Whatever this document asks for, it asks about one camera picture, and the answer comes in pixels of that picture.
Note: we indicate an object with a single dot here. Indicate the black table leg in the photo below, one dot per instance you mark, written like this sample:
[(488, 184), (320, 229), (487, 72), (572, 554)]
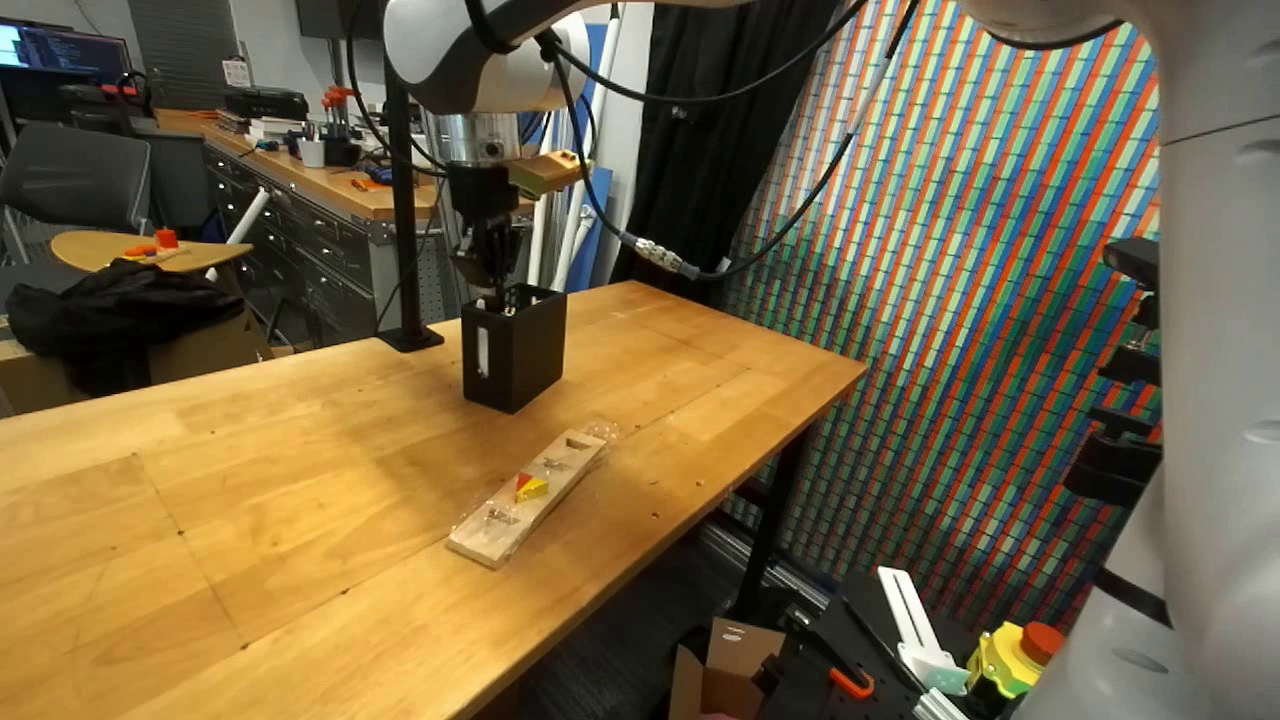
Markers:
[(772, 534)]

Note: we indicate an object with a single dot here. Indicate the yellow red emergency stop button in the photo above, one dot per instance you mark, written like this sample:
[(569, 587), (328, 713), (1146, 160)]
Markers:
[(1006, 663)]

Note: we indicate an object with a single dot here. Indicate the wooden workbench with drawers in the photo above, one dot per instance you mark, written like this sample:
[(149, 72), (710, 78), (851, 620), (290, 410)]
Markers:
[(332, 201)]

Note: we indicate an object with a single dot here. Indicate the black curtain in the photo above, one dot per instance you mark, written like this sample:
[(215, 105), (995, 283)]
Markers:
[(692, 144)]

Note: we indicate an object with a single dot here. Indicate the black bag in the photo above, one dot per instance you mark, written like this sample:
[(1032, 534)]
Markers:
[(123, 315)]

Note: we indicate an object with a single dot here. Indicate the tan wrist camera box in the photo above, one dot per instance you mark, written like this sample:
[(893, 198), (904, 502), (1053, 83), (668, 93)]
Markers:
[(545, 173)]

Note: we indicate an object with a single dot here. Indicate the black upright pole stand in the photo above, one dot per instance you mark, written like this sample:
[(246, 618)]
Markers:
[(405, 242)]

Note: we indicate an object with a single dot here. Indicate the white metal bracket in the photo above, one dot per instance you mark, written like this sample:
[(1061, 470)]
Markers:
[(915, 625)]

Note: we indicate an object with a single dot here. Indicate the black camera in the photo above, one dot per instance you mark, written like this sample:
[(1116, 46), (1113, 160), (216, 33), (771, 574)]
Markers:
[(1132, 261)]

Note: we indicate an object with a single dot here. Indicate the computer monitor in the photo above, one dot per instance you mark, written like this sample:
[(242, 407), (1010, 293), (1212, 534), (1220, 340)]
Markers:
[(62, 49)]

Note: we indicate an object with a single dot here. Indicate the black flat device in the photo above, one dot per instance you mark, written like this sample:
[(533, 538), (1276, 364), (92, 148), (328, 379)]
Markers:
[(267, 103)]

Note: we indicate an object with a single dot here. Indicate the wooden puzzle board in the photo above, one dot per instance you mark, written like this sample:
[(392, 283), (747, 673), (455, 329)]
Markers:
[(527, 498)]

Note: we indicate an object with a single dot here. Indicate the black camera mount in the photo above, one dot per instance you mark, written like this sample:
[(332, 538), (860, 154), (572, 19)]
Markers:
[(1113, 460)]

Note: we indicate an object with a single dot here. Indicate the black perforated box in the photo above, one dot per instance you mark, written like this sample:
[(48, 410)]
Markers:
[(527, 355)]

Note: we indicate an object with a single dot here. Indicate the small cardboard box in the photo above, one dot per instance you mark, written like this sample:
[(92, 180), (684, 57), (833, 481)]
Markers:
[(725, 653)]

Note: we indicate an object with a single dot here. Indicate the white pole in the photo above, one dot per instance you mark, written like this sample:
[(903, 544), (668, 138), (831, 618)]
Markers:
[(540, 242)]

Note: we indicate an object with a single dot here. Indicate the blue panel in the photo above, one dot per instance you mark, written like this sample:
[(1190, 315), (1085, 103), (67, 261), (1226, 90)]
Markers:
[(593, 226)]

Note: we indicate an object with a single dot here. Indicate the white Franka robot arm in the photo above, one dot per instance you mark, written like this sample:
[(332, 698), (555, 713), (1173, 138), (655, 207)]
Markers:
[(1212, 401)]

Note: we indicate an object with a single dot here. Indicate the red tool on stand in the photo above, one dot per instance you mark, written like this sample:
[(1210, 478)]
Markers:
[(340, 122)]

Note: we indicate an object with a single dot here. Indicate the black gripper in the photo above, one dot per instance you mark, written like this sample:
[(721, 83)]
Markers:
[(487, 198)]

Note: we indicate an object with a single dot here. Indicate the round wooden side table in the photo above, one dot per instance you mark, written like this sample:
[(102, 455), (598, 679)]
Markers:
[(92, 248)]

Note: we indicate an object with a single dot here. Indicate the grey office chair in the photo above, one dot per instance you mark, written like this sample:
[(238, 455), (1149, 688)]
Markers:
[(74, 173)]

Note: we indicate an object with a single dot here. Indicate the small orange object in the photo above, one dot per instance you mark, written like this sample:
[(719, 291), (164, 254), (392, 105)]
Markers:
[(162, 242)]

